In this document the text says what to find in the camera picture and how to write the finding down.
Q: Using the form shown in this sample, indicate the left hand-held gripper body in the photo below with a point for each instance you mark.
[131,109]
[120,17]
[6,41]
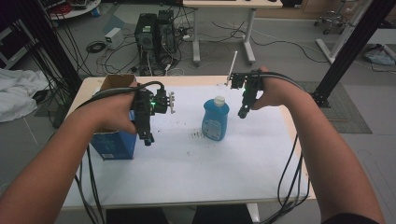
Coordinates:
[144,107]

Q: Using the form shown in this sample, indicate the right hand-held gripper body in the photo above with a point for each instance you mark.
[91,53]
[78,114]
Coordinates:
[250,87]

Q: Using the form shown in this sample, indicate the blue bottle with white cap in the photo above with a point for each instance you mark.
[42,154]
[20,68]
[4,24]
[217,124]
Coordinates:
[215,121]

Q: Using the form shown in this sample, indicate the blue cardboard box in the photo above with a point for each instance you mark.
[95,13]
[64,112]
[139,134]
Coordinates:
[115,146]

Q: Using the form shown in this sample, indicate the person's right hand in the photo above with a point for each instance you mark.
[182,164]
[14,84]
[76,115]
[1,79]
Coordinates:
[277,91]

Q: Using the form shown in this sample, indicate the person's left hand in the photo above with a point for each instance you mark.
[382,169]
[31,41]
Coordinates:
[112,112]

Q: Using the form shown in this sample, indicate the white desk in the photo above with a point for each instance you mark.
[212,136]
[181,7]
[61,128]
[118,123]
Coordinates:
[230,3]

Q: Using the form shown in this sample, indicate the white paper sheet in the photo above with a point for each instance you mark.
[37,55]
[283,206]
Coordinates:
[193,168]

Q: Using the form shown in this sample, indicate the black computer tower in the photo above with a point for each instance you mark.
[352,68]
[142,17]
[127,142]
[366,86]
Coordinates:
[145,34]
[166,31]

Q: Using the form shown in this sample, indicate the small white box device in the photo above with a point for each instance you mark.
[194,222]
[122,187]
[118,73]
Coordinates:
[113,38]

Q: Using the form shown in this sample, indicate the grey floor mat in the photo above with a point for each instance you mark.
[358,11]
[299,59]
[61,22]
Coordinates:
[345,115]

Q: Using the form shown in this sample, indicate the white metal stand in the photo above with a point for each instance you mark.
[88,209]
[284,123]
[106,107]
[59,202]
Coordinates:
[339,40]

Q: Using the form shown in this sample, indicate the office chair base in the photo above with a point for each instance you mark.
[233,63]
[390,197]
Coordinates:
[331,21]

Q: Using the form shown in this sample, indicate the person's left leg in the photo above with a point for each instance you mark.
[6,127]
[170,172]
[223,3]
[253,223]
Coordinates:
[137,216]

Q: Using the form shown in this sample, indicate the person's leg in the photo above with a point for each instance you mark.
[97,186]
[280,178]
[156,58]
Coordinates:
[222,214]
[137,216]

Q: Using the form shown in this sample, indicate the round white table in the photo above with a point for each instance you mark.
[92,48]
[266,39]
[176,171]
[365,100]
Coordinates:
[79,11]

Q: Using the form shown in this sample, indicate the person's right leg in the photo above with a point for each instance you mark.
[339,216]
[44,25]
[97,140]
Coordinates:
[222,214]

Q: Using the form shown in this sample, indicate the white cloth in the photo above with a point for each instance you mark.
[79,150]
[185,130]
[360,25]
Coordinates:
[18,93]

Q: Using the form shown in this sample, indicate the white table leg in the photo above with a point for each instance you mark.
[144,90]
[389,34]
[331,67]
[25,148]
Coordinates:
[253,214]

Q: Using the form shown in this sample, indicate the grey-blue cloth bundle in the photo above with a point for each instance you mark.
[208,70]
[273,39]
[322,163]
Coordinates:
[379,56]

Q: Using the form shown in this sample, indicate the black sleeve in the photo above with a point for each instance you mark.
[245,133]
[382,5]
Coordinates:
[351,219]

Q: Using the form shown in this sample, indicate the black metal frame post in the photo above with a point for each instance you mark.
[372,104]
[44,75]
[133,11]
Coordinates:
[53,49]
[348,53]

